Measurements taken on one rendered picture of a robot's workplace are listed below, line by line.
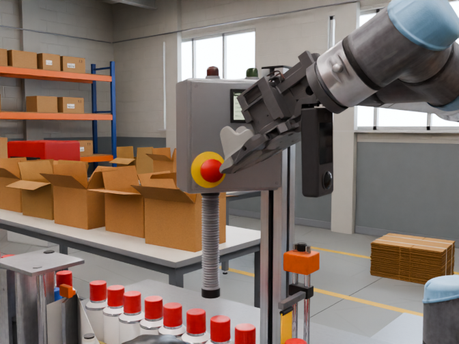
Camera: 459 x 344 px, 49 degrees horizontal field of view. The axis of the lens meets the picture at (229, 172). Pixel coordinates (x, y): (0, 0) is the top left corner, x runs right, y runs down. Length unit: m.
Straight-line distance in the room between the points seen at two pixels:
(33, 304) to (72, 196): 2.22
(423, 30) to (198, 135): 0.40
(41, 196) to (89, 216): 0.56
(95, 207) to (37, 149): 3.13
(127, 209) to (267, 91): 2.31
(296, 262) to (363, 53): 0.36
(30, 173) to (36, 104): 4.55
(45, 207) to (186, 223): 1.33
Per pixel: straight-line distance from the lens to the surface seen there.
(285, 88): 0.66
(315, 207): 7.09
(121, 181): 3.14
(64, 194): 3.29
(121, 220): 2.97
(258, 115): 0.67
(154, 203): 2.64
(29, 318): 1.04
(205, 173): 0.80
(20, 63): 8.24
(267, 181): 0.87
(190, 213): 2.48
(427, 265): 4.84
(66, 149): 6.34
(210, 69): 0.85
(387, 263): 4.94
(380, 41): 0.59
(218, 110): 0.83
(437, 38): 0.59
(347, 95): 0.62
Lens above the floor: 1.40
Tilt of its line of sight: 5 degrees down
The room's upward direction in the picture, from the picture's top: straight up
